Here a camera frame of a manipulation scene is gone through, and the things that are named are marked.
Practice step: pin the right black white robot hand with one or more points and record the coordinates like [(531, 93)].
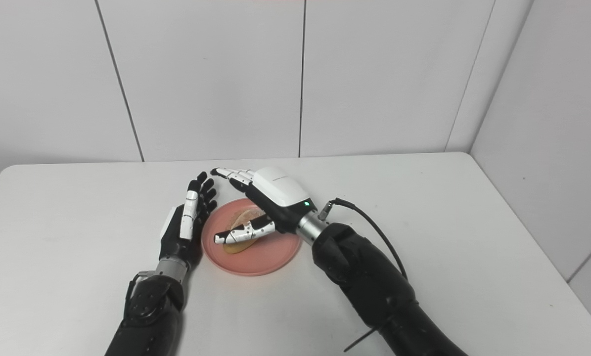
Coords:
[(280, 198)]

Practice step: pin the golden bread roll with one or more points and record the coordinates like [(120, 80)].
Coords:
[(247, 216)]

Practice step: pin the pink round plate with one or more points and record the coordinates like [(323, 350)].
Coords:
[(275, 252)]

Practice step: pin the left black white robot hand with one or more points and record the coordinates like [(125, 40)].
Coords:
[(174, 242)]

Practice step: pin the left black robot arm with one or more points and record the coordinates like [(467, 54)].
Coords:
[(149, 316)]

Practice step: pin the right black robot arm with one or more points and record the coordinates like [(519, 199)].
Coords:
[(369, 287)]

